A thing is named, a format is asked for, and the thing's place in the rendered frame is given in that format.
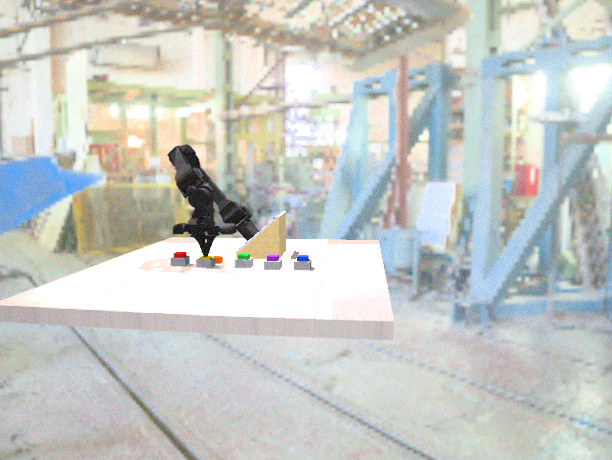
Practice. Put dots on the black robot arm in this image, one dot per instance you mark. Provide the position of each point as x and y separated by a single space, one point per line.
195 183

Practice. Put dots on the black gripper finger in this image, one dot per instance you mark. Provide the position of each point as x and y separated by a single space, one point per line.
209 240
201 241

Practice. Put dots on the blue button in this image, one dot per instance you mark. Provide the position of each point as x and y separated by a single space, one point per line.
303 263

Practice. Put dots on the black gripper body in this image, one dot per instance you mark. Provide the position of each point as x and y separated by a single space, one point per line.
223 229

